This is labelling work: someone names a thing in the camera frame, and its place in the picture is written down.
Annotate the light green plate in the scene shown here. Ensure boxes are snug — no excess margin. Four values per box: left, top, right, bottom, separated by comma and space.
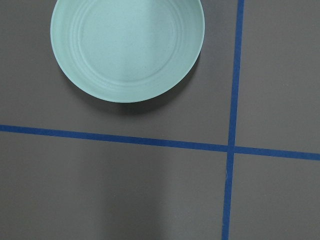
50, 0, 205, 103

